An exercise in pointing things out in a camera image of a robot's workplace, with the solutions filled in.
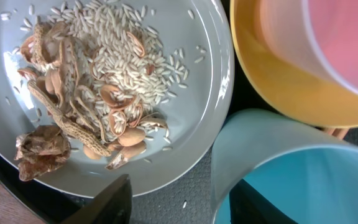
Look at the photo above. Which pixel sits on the round black serving tray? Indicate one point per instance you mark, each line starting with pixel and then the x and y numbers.
pixel 185 199

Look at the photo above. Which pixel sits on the peanut shells and rice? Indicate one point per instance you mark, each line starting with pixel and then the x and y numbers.
pixel 100 75

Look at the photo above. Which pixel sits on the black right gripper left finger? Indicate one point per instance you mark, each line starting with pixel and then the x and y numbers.
pixel 112 205

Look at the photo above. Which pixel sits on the pink cup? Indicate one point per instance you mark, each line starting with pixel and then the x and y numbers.
pixel 319 37

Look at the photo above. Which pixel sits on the right wooden chopstick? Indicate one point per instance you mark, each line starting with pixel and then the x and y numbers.
pixel 339 133

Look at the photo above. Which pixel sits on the blue cup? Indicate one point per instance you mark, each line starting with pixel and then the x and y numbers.
pixel 310 176

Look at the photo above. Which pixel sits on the yellow bowl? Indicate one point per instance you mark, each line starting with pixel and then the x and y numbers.
pixel 287 89

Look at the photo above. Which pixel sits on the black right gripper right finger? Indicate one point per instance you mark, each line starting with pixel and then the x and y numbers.
pixel 248 206

